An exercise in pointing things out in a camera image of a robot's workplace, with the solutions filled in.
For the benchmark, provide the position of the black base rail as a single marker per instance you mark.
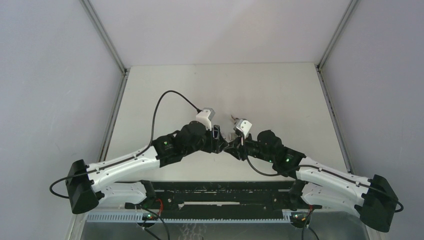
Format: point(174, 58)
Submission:
point(223, 199)

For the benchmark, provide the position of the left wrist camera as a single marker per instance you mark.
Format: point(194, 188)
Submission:
point(205, 117)

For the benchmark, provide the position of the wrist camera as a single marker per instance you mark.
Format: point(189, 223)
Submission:
point(205, 117)
point(242, 127)

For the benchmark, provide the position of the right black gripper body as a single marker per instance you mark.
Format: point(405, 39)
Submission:
point(253, 150)

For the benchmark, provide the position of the right aluminium frame post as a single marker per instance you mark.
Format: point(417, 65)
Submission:
point(320, 70)

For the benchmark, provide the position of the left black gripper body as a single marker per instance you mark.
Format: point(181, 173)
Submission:
point(205, 144)

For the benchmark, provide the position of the aluminium frame post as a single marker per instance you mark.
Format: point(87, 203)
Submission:
point(320, 70)
point(96, 21)

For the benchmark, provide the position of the left aluminium frame post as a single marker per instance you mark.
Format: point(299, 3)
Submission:
point(96, 21)

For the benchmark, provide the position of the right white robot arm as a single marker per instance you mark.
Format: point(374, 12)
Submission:
point(372, 200)

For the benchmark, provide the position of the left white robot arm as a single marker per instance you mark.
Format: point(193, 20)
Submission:
point(85, 182)

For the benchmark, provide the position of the green circuit board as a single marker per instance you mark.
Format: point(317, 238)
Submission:
point(149, 217)
point(299, 217)

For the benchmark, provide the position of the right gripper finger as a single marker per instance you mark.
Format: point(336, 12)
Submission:
point(237, 151)
point(238, 142)

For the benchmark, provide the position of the left green circuit board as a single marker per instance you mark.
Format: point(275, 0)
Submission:
point(149, 217)

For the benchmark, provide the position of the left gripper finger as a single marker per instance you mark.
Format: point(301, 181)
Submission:
point(219, 146)
point(216, 133)

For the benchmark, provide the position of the right green circuit board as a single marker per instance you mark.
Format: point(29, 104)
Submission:
point(299, 217)

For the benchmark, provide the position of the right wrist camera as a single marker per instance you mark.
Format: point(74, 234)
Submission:
point(242, 127)

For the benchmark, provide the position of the beige mini stapler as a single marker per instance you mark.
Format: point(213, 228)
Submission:
point(228, 136)

